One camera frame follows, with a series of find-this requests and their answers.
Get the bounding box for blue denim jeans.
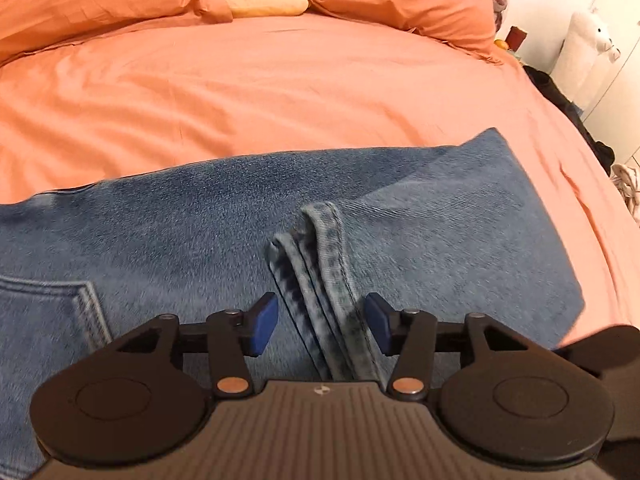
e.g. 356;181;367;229
1;129;585;479

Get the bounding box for black clothing pile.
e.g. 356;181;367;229
523;65;615;177

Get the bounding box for orange bed sheet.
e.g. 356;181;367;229
1;13;639;339

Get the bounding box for orange fruit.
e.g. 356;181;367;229
495;39;509;51

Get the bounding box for dark red cup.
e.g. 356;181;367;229
504;25;528;52

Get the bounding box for white alpaca plush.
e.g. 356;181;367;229
550;11;620;101

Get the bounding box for pink plush bear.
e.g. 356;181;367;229
492;0;508;30

